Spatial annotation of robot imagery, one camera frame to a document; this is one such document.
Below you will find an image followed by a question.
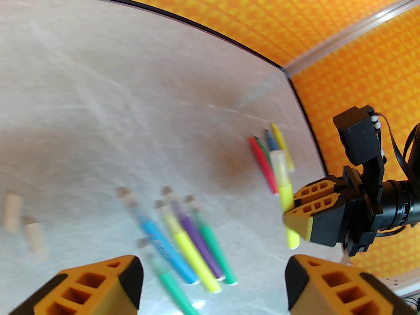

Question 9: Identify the translucent pen cap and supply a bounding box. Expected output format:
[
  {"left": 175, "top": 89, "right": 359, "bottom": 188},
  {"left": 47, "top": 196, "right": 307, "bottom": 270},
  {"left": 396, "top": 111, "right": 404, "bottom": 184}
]
[
  {"left": 3, "top": 194, "right": 23, "bottom": 234},
  {"left": 21, "top": 215, "right": 48, "bottom": 262}
]

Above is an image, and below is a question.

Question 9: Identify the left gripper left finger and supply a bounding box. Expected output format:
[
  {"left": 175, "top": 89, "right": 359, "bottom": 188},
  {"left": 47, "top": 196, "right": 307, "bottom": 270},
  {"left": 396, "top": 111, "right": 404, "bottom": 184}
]
[{"left": 10, "top": 255, "right": 144, "bottom": 315}]

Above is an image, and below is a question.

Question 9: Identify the blue marker pen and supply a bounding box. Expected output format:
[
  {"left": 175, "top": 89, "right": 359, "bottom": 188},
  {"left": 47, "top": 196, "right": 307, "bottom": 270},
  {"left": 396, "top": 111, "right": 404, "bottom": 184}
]
[
  {"left": 264, "top": 128, "right": 281, "bottom": 152},
  {"left": 116, "top": 186, "right": 199, "bottom": 284}
]

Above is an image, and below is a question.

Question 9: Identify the right camera black cable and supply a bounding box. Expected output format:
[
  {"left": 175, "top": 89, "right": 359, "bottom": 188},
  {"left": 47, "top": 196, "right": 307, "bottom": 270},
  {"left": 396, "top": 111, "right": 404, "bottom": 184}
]
[{"left": 377, "top": 112, "right": 420, "bottom": 183}]

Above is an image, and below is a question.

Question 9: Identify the green marker pen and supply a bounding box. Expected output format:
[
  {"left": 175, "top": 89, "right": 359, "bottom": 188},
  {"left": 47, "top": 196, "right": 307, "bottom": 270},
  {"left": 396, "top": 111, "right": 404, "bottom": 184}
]
[
  {"left": 136, "top": 238, "right": 200, "bottom": 315},
  {"left": 184, "top": 195, "right": 238, "bottom": 285},
  {"left": 254, "top": 138, "right": 273, "bottom": 170}
]

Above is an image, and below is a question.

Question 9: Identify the aluminium frame post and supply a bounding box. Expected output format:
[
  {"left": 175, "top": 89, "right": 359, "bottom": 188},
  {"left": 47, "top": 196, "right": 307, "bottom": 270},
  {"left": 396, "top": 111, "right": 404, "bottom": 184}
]
[{"left": 284, "top": 0, "right": 420, "bottom": 78}]

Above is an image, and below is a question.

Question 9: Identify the red marker pen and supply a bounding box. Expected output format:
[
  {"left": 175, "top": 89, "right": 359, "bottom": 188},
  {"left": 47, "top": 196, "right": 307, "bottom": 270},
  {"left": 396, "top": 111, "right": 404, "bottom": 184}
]
[{"left": 248, "top": 136, "right": 279, "bottom": 194}]

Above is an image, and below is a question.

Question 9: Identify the purple marker pen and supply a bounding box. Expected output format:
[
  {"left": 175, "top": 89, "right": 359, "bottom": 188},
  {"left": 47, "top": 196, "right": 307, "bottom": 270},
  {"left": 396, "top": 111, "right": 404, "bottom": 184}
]
[{"left": 161, "top": 186, "right": 227, "bottom": 281}]

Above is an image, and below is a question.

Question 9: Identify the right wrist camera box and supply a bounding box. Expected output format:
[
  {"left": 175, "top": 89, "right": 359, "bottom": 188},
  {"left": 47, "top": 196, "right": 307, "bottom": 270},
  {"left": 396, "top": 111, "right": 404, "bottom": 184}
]
[{"left": 332, "top": 105, "right": 384, "bottom": 167}]

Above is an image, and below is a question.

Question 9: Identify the yellow marker pen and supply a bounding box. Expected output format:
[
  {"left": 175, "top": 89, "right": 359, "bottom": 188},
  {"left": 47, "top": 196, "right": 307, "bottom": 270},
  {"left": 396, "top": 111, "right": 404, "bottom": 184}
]
[
  {"left": 269, "top": 149, "right": 301, "bottom": 250},
  {"left": 154, "top": 199, "right": 222, "bottom": 294},
  {"left": 271, "top": 123, "right": 295, "bottom": 173}
]

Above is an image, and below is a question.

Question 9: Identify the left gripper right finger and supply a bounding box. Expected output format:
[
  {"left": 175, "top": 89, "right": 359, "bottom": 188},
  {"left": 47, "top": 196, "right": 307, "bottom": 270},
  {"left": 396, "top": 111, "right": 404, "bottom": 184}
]
[{"left": 285, "top": 255, "right": 414, "bottom": 315}]

